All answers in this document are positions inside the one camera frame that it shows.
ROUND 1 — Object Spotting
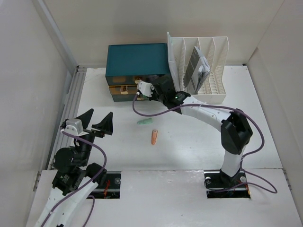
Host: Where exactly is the dark drawer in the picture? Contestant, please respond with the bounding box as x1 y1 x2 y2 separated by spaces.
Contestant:
112 94 135 102

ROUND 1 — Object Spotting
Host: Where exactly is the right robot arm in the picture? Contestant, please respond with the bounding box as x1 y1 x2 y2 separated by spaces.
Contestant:
151 76 253 186

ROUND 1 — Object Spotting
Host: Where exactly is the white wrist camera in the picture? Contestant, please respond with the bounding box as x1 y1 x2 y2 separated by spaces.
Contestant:
137 81 154 97
60 118 86 136

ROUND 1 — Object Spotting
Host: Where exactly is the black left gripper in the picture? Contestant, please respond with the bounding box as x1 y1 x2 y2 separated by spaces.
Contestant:
75 108 112 165

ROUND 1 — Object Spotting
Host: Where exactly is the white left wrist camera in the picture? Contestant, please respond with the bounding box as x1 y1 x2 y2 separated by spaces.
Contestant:
60 118 86 136

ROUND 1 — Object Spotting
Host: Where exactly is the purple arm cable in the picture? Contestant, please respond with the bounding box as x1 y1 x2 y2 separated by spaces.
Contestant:
132 93 278 194
42 129 107 227

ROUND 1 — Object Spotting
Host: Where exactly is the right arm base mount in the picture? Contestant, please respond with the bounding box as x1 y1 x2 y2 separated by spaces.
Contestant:
204 170 250 199

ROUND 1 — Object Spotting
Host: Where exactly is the white file rack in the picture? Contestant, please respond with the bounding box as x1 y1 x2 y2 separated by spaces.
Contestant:
179 36 229 104

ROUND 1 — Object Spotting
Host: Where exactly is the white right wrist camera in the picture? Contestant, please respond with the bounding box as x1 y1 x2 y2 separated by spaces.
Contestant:
137 81 154 97

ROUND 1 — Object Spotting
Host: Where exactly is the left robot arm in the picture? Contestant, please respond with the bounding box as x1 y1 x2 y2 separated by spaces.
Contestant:
35 109 113 227

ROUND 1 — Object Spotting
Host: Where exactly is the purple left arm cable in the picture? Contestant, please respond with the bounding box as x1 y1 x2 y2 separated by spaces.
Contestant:
42 129 107 227

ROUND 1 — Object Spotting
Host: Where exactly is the aluminium frame rail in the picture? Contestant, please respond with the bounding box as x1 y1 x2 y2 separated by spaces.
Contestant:
33 0 85 170

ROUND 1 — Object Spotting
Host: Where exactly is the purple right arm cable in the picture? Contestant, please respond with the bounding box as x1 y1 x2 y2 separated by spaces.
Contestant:
132 93 278 194

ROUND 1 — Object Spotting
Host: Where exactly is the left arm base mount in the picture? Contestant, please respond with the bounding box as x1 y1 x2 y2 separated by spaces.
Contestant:
76 169 121 199

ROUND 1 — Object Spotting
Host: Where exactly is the grey booklet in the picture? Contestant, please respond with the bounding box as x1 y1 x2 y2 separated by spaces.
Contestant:
183 46 211 95

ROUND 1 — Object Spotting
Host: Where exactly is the teal drawer organizer cabinet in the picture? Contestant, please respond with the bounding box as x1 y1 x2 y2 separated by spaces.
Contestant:
104 43 171 103

